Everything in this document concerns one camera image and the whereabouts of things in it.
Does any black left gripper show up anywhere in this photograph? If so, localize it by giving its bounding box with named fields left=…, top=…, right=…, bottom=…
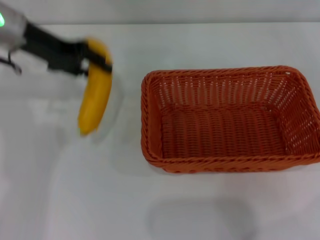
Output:
left=24, top=22, right=114, bottom=78

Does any yellow banana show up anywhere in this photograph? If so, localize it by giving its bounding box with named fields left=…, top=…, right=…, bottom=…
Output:
left=76, top=37, right=115, bottom=137

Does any orange woven basket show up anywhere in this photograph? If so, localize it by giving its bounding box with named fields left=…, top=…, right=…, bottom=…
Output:
left=140, top=65, right=320, bottom=175

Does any black cable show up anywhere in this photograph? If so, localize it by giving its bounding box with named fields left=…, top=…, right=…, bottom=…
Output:
left=0, top=49, right=23, bottom=76

